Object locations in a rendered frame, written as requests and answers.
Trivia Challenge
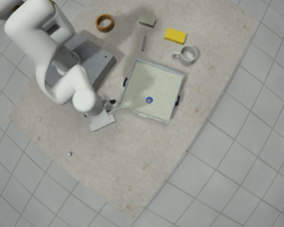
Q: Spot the white mug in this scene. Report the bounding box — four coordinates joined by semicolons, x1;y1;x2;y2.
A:
172;45;197;66

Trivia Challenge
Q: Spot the brown tape roll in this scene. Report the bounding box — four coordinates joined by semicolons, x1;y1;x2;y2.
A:
95;13;115;33

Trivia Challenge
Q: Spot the yellow rectangular block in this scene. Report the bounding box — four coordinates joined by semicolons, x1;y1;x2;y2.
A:
164;28;186;45

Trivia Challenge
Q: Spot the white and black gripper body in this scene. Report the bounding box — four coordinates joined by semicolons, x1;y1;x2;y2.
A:
100;94;112;111

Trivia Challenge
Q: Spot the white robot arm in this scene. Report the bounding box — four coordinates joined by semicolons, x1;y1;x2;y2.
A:
0;0;116;132

